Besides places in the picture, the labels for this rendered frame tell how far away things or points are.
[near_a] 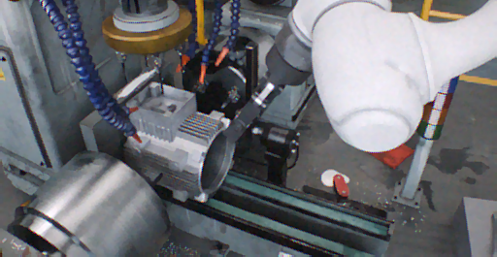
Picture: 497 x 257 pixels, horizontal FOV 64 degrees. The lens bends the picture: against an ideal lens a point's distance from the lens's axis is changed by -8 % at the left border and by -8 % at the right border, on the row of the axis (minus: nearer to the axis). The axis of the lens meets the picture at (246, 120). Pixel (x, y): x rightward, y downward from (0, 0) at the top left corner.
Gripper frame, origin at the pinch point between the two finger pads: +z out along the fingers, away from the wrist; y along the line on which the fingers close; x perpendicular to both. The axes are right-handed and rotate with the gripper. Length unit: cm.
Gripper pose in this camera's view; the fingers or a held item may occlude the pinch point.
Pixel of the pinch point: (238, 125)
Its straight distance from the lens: 79.3
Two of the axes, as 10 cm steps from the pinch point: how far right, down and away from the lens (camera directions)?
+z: -4.6, 5.6, 6.9
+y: -4.4, 5.4, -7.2
